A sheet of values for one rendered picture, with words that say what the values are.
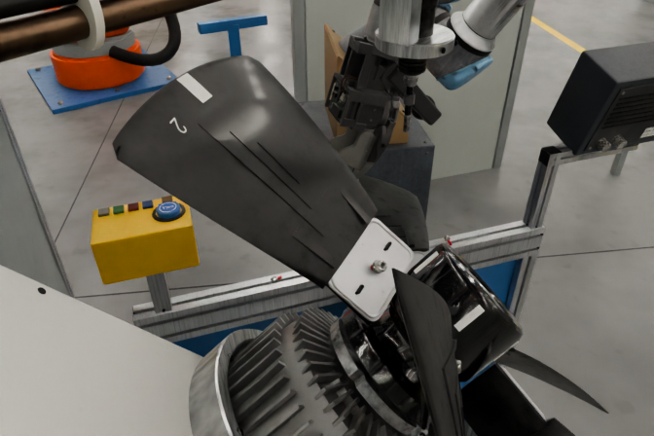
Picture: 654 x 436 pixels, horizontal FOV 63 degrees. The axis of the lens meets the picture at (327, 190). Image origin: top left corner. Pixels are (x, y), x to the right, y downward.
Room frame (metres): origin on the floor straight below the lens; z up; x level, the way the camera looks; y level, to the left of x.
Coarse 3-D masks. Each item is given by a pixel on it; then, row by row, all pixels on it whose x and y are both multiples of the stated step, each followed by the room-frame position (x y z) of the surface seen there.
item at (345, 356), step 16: (336, 320) 0.40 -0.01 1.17; (336, 336) 0.36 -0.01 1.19; (336, 352) 0.34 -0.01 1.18; (352, 352) 0.34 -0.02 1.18; (352, 368) 0.32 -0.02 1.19; (368, 384) 0.31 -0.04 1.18; (368, 400) 0.30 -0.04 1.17; (384, 400) 0.30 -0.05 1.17; (384, 416) 0.29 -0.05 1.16; (400, 416) 0.30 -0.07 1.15; (416, 432) 0.30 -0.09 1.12
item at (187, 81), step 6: (180, 78) 0.47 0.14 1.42; (186, 78) 0.47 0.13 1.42; (192, 78) 0.47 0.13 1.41; (186, 84) 0.46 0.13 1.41; (192, 84) 0.47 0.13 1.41; (198, 84) 0.47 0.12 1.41; (192, 90) 0.46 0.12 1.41; (198, 90) 0.46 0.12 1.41; (204, 90) 0.47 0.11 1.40; (198, 96) 0.46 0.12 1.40; (204, 96) 0.46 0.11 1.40; (210, 96) 0.47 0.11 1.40
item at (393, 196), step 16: (368, 176) 0.72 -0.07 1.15; (368, 192) 0.65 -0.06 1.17; (384, 192) 0.67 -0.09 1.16; (400, 192) 0.69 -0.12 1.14; (384, 208) 0.60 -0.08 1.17; (400, 208) 0.61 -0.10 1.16; (416, 208) 0.63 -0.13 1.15; (384, 224) 0.56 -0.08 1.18; (400, 224) 0.56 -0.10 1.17; (416, 224) 0.57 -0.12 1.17; (416, 240) 0.53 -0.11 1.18
